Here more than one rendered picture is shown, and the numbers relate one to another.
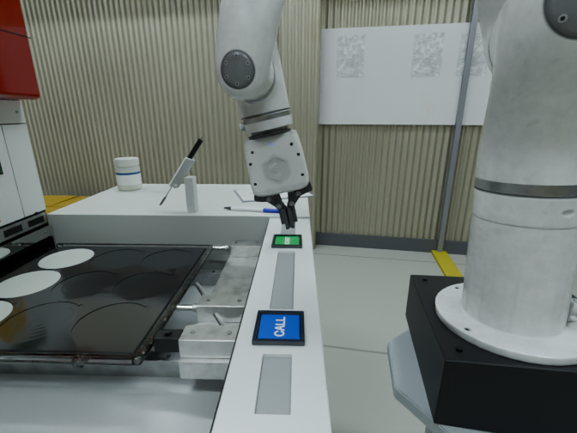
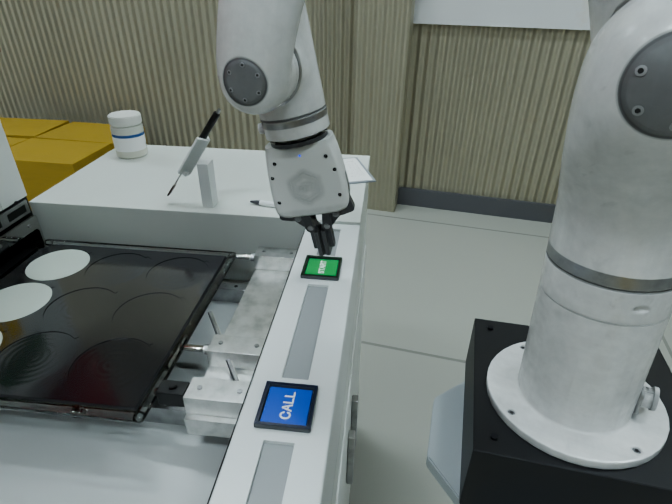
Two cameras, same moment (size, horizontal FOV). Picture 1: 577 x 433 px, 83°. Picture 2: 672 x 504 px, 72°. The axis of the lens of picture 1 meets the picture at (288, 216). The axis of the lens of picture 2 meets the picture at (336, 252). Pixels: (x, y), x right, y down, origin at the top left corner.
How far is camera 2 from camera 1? 16 cm
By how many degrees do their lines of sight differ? 14
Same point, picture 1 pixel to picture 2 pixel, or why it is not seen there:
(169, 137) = (191, 36)
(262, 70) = (277, 82)
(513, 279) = (568, 370)
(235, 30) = (239, 32)
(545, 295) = (602, 392)
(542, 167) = (615, 254)
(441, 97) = not seen: outside the picture
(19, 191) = not seen: outside the picture
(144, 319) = (147, 363)
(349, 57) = not seen: outside the picture
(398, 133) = (535, 42)
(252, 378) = (248, 470)
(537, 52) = (607, 139)
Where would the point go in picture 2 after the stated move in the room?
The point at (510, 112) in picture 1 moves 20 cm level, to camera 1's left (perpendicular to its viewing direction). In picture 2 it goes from (583, 186) to (338, 175)
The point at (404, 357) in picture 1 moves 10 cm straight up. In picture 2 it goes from (448, 420) to (460, 367)
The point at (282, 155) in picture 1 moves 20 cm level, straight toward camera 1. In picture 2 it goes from (312, 170) to (289, 252)
